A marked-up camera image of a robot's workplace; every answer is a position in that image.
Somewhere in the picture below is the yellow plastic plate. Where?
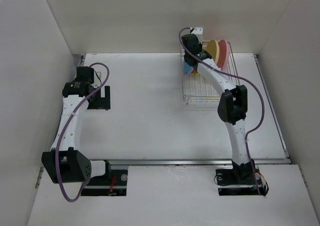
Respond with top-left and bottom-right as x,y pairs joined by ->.
205,39 -> 220,65

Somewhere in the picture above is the aluminium table rail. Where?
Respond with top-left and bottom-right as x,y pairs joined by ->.
34,53 -> 292,189

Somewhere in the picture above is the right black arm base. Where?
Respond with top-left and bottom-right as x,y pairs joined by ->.
214,167 -> 270,196

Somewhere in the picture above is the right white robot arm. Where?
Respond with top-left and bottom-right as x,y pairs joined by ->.
180,33 -> 253,183

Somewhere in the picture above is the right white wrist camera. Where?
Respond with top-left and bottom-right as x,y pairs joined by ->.
190,27 -> 204,43

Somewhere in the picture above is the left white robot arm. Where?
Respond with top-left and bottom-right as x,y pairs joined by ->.
41,66 -> 112,185

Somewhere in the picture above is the pink plastic plate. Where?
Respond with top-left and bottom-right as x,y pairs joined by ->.
217,40 -> 231,71

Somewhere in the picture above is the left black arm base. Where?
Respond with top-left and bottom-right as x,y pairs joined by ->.
81,169 -> 128,197

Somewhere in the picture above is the metal wire dish rack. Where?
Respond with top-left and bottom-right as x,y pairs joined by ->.
180,41 -> 240,107

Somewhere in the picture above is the blue plastic plate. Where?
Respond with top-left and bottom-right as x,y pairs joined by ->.
183,61 -> 194,75

